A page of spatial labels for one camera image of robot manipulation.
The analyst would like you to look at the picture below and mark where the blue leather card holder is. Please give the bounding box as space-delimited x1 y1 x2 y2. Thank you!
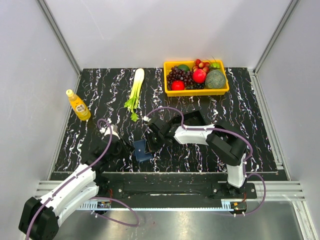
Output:
133 139 153 163

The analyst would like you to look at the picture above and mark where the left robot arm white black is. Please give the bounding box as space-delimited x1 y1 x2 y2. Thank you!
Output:
18 133 135 240

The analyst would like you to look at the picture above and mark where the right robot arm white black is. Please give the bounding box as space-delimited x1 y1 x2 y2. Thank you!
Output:
143 111 253 198

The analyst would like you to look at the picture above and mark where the celery stalk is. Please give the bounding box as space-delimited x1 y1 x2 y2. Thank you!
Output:
124 68 145 122

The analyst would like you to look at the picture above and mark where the yellow juice bottle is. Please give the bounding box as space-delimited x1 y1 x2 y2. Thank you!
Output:
65 89 91 121

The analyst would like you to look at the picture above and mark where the red apple front left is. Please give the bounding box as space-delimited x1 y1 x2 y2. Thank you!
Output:
170 80 185 91

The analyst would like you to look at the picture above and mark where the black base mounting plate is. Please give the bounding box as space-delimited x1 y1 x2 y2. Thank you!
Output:
99 180 258 200

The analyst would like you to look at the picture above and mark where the dark blueberry cluster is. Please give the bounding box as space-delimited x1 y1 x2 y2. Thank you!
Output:
185 83 205 90

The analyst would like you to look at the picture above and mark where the purple grape bunch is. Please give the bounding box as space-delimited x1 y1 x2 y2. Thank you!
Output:
166 66 194 91

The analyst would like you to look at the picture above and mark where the yellow plastic fruit bin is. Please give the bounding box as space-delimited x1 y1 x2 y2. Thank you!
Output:
163 59 230 97

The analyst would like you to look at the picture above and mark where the red pink peach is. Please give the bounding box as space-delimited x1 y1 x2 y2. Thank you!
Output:
192 69 207 84

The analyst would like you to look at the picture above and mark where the green avocado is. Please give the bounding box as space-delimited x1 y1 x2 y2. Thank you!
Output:
177 64 190 72

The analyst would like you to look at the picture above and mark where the green netted melon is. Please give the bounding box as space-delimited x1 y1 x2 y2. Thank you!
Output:
205 69 226 89

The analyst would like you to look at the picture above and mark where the red cherry cluster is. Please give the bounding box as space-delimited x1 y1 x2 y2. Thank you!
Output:
192 58 211 73

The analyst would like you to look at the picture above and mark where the green apple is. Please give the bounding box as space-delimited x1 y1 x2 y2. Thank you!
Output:
209 61 221 71

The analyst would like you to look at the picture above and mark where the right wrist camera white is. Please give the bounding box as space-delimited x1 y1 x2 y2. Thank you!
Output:
142 116 152 125

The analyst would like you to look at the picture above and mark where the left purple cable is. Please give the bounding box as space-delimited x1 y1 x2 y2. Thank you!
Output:
24 118 140 240

